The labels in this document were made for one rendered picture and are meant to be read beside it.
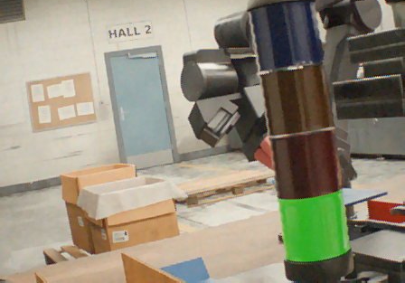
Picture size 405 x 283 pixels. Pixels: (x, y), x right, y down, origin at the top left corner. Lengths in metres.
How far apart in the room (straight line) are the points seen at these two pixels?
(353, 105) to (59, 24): 11.06
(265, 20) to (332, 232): 0.12
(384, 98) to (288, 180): 0.23
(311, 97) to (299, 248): 0.08
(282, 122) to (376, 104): 0.24
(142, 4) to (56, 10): 1.63
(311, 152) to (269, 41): 0.06
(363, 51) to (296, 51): 0.30
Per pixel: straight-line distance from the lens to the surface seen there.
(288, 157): 0.34
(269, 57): 0.34
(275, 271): 0.80
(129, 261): 0.79
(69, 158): 11.46
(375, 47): 0.62
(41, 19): 11.56
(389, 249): 0.59
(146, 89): 11.79
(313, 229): 0.35
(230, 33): 0.93
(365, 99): 0.58
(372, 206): 0.95
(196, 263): 0.81
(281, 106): 0.34
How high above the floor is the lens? 1.15
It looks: 3 degrees down
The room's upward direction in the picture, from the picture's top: 9 degrees counter-clockwise
